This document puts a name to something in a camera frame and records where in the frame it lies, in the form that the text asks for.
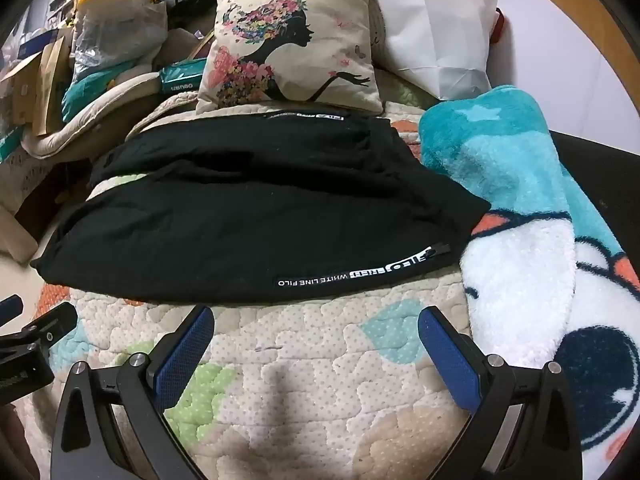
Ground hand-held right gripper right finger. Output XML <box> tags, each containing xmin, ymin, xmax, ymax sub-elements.
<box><xmin>417</xmin><ymin>306</ymin><xmax>583</xmax><ymax>480</ymax></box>

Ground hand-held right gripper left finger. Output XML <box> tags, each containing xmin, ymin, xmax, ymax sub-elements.
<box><xmin>50</xmin><ymin>305</ymin><xmax>216</xmax><ymax>480</ymax></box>

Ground black pants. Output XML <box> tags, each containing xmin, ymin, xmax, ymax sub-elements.
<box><xmin>31</xmin><ymin>110</ymin><xmax>493</xmax><ymax>304</ymax></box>

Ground quilted heart pattern bedspread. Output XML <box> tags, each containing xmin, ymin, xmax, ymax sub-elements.
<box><xmin>30</xmin><ymin>67</ymin><xmax>501</xmax><ymax>480</ymax></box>

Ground teal cartoon print blanket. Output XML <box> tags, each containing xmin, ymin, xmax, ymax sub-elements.
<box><xmin>419</xmin><ymin>85</ymin><xmax>640</xmax><ymax>480</ymax></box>

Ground beige folded blanket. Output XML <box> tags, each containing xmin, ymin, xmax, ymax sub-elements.
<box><xmin>22</xmin><ymin>72</ymin><xmax>163</xmax><ymax>158</ymax></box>

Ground brown cardboard box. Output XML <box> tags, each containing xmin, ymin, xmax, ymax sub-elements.
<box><xmin>0</xmin><ymin>35</ymin><xmax>76</xmax><ymax>137</ymax></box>

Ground teal tissue packet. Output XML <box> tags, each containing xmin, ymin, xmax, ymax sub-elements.
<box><xmin>159</xmin><ymin>57</ymin><xmax>208</xmax><ymax>95</ymax></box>

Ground clear plastic bag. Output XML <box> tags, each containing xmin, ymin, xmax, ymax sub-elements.
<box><xmin>72</xmin><ymin>0</ymin><xmax>168</xmax><ymax>85</ymax></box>

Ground floral figure print pillow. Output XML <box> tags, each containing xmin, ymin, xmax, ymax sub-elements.
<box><xmin>195</xmin><ymin>0</ymin><xmax>385</xmax><ymax>115</ymax></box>

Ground white paper bag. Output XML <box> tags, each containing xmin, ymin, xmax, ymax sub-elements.
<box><xmin>370</xmin><ymin>0</ymin><xmax>493</xmax><ymax>101</ymax></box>

